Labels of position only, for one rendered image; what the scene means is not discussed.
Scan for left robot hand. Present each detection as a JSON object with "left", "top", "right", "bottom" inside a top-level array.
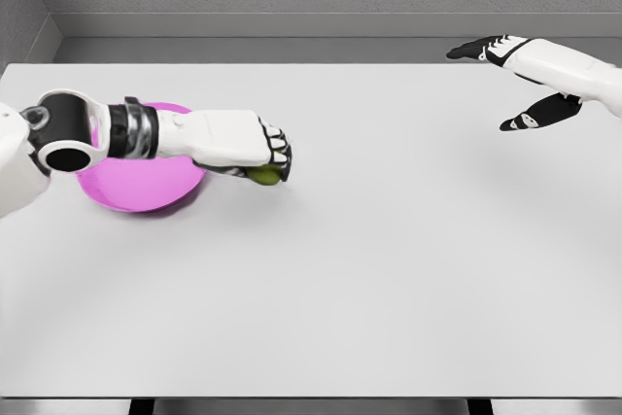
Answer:
[{"left": 190, "top": 110, "right": 295, "bottom": 184}]

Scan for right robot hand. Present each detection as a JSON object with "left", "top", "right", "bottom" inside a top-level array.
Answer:
[{"left": 445, "top": 34, "right": 602, "bottom": 133}]

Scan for green apple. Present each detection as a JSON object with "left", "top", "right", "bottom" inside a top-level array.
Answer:
[{"left": 246, "top": 166, "right": 282, "bottom": 188}]

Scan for pink plate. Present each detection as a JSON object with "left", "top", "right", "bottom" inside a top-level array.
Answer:
[{"left": 76, "top": 100, "right": 207, "bottom": 214}]

